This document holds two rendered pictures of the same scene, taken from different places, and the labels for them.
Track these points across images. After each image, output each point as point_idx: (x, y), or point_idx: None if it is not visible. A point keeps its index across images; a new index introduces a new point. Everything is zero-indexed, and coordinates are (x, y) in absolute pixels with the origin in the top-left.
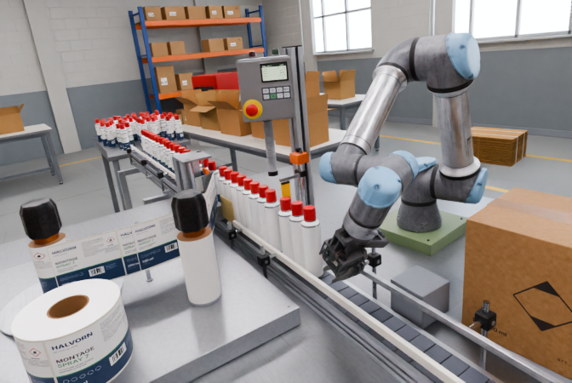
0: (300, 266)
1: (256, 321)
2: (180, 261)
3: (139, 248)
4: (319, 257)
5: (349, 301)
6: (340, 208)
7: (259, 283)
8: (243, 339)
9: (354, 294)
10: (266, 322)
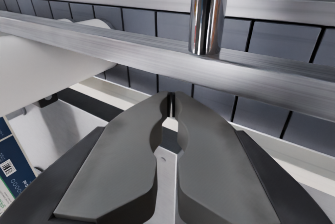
0: (79, 86)
1: (162, 201)
2: (29, 131)
3: (10, 202)
4: (65, 63)
5: (294, 170)
6: None
7: (91, 128)
8: (178, 220)
9: (245, 46)
10: (174, 201)
